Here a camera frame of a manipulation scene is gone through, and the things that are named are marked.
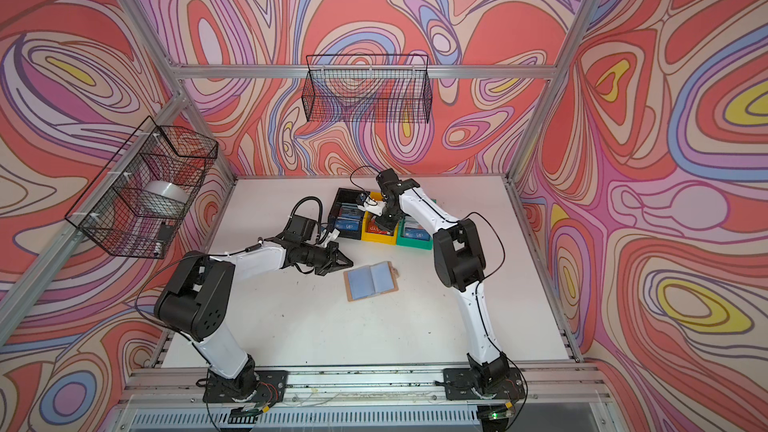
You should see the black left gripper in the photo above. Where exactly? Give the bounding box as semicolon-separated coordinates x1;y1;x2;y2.
298;242;354;276

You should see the brown leather card holder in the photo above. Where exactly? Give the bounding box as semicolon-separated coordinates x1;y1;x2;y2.
343;261;399;302

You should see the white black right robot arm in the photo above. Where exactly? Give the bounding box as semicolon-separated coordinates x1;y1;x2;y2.
367;169;510;390

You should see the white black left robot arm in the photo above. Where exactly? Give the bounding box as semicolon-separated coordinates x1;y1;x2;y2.
153;238;354;380

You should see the yellow plastic bin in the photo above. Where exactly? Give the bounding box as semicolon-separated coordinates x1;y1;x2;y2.
361;212;398;246

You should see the green plastic bin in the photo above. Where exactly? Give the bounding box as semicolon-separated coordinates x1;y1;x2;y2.
396;214;433;250

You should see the black plastic bin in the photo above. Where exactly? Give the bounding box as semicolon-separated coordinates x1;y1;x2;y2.
327;188;365;240

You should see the silver tape roll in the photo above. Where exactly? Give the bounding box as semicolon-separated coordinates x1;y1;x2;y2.
140;180;189;218

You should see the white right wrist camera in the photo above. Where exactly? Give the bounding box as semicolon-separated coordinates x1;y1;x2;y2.
356;192;386;216

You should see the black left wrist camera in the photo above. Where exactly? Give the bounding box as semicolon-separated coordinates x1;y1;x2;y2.
283;196;327;245

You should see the black wire basket back wall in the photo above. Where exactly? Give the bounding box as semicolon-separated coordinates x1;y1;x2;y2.
301;53;433;124

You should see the black wire basket wall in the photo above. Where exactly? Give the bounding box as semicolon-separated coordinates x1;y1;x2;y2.
301;53;433;124
65;117;219;259

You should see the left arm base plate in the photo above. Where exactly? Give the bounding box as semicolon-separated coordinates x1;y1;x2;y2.
203;369;289;405

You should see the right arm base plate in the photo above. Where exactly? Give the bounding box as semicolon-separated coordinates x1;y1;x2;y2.
436;368;527;403

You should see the black wire basket left wall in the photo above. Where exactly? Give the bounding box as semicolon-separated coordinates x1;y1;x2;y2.
65;117;219;259

